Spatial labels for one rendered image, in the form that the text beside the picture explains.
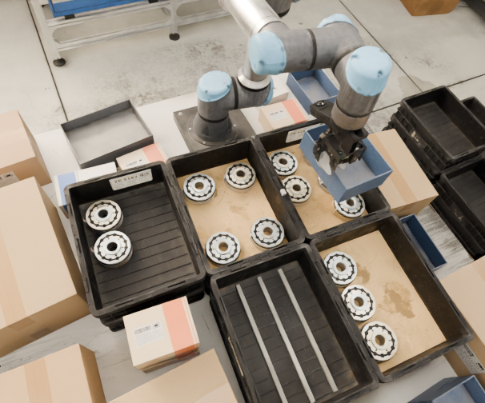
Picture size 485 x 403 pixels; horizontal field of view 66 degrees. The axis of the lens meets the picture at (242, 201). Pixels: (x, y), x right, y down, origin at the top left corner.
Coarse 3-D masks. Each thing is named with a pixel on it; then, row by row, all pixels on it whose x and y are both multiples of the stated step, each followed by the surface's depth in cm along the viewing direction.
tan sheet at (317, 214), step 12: (300, 156) 134; (300, 168) 132; (312, 168) 132; (312, 180) 130; (312, 192) 127; (324, 192) 128; (312, 204) 125; (324, 204) 125; (300, 216) 122; (312, 216) 123; (324, 216) 123; (336, 216) 124; (360, 216) 124; (312, 228) 121; (324, 228) 121
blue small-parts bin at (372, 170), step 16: (320, 128) 102; (304, 144) 102; (368, 144) 101; (368, 160) 103; (384, 160) 97; (320, 176) 100; (336, 176) 93; (352, 176) 102; (368, 176) 102; (384, 176) 96; (336, 192) 96; (352, 192) 95
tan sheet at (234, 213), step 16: (240, 160) 131; (240, 176) 128; (224, 192) 124; (256, 192) 125; (192, 208) 120; (208, 208) 120; (224, 208) 121; (240, 208) 122; (256, 208) 122; (208, 224) 118; (224, 224) 118; (240, 224) 119; (240, 240) 116; (240, 256) 114
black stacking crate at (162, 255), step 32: (96, 192) 115; (128, 192) 121; (160, 192) 122; (128, 224) 115; (160, 224) 116; (160, 256) 111; (192, 256) 106; (96, 288) 103; (128, 288) 106; (192, 288) 107
